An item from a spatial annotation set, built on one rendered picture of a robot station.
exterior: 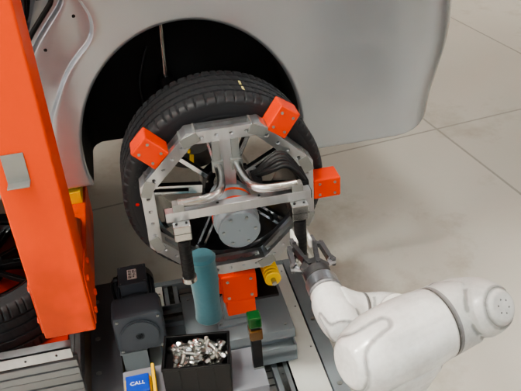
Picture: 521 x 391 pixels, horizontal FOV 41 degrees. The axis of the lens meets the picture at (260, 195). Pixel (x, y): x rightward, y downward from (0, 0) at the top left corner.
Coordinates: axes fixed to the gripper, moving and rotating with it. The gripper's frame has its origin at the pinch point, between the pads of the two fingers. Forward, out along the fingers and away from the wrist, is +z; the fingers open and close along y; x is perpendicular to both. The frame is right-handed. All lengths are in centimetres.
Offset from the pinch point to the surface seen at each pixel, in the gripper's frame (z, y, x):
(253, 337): -11.8, -18.3, -24.0
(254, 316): -11.0, -17.4, -17.0
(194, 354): -11.6, -36.4, -26.5
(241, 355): -4.5, -21.7, -38.0
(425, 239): 90, 85, -83
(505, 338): 19, 88, -83
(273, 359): 23, -7, -71
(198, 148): 70, -21, -3
